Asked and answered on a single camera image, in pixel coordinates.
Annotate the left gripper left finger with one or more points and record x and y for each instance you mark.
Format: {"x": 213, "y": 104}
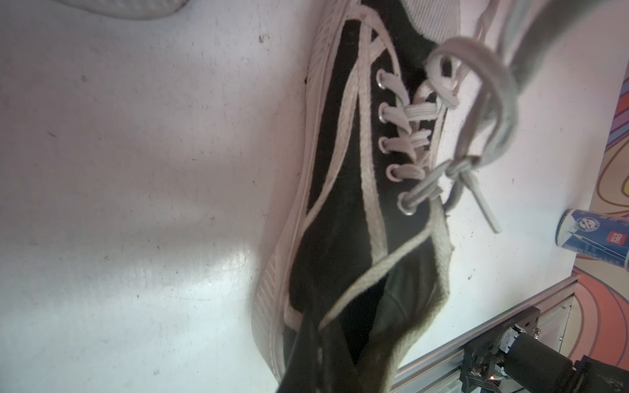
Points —
{"x": 302, "y": 373}

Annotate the black white sneaker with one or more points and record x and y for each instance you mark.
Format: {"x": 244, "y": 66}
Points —
{"x": 401, "y": 109}
{"x": 133, "y": 10}

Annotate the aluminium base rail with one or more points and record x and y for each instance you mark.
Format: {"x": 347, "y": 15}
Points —
{"x": 439, "y": 370}

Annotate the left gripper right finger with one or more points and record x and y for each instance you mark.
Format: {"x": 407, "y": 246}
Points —
{"x": 337, "y": 371}

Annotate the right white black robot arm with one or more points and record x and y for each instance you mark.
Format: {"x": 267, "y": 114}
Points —
{"x": 538, "y": 368}

